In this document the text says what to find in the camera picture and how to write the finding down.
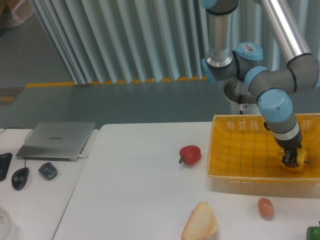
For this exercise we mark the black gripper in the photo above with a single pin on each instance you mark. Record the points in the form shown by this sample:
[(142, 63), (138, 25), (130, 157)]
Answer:
[(290, 141)]

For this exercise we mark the yellow bell pepper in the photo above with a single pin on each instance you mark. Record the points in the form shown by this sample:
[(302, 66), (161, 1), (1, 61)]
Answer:
[(302, 160)]

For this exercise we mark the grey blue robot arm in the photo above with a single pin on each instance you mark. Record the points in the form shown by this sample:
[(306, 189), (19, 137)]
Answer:
[(269, 90)]

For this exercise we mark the green pepper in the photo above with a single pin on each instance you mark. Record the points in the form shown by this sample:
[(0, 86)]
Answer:
[(313, 233)]

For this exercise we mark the red bell pepper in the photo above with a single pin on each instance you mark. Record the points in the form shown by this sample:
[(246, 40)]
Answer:
[(190, 154)]

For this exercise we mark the yellow plastic basket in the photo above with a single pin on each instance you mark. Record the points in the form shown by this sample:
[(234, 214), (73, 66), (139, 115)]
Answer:
[(241, 149)]

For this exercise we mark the brown egg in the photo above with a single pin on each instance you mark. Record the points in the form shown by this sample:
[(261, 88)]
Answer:
[(265, 207)]

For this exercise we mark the slice of bread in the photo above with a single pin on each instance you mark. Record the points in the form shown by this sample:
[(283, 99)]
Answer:
[(202, 223)]

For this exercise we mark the silver laptop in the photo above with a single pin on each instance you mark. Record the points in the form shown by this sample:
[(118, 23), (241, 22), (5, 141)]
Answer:
[(61, 141)]

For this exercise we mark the dark grey small device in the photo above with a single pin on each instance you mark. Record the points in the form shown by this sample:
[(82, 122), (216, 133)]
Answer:
[(48, 171)]

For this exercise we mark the black computer mouse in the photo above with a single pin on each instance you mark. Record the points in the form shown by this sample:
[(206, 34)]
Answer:
[(20, 178)]

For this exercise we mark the black keyboard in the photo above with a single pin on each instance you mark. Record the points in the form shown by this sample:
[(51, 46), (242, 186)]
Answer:
[(5, 161)]

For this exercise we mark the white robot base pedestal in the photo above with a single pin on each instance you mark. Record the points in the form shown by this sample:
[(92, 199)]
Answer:
[(239, 97)]

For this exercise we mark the white laptop cable plug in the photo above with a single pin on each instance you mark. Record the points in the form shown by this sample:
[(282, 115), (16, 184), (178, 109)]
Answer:
[(82, 156)]

